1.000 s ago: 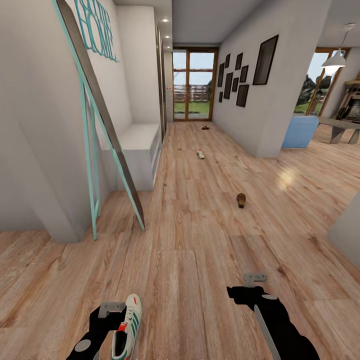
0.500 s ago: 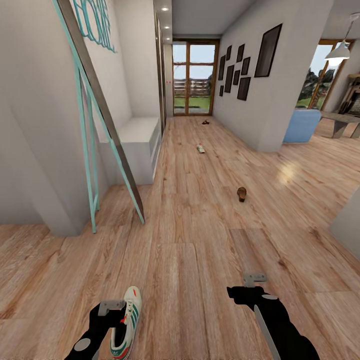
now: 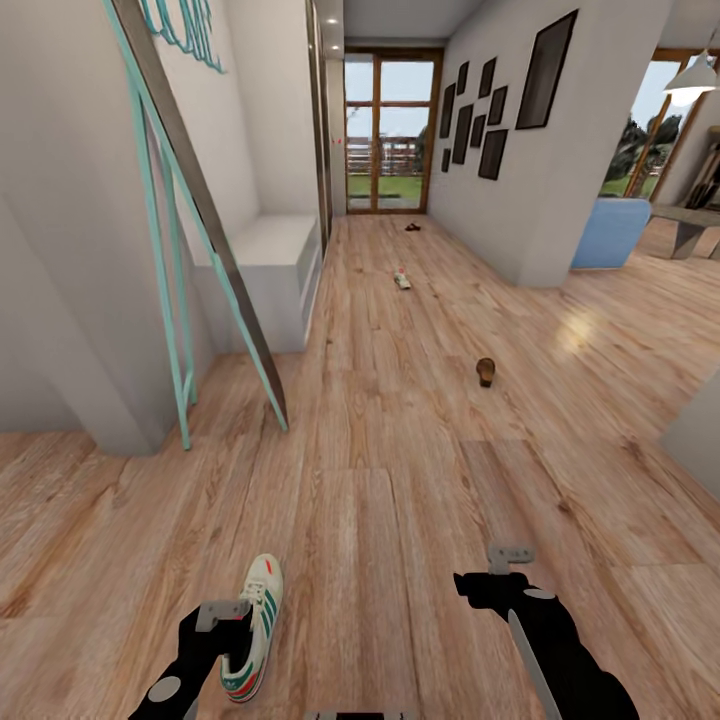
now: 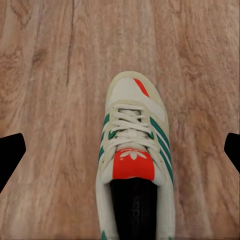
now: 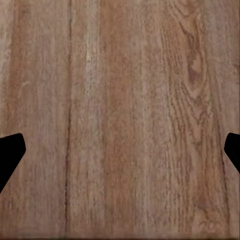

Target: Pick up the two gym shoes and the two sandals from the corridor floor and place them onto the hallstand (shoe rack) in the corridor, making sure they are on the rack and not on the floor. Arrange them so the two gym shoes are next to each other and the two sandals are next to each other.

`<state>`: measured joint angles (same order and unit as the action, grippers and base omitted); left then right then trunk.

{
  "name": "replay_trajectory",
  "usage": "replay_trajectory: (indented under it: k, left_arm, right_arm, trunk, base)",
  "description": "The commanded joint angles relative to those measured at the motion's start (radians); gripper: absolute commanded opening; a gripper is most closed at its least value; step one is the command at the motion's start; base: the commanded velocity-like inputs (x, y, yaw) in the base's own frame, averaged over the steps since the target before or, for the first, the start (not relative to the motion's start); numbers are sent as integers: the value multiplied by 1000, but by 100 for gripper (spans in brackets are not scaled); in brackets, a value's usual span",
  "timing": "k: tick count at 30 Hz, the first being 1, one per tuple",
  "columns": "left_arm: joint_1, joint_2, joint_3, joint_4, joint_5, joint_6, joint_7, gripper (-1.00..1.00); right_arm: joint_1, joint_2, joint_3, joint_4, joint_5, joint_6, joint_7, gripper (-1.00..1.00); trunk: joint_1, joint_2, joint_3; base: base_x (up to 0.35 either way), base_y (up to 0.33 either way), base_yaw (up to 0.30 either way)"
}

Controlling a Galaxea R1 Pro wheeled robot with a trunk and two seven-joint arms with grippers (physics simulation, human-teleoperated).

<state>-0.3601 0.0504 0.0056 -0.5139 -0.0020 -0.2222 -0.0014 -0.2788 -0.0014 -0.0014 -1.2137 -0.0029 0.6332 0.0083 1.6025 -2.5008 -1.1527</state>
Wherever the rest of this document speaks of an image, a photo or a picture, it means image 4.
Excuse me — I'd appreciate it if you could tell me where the gym shoe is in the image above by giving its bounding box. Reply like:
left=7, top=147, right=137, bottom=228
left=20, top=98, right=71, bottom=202
left=95, top=70, right=176, bottom=240

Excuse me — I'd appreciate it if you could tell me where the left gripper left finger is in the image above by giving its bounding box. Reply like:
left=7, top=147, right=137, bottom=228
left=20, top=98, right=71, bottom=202
left=0, top=133, right=26, bottom=193

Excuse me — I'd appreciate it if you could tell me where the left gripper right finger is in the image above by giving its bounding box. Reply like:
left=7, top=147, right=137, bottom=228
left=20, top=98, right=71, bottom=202
left=224, top=133, right=240, bottom=173

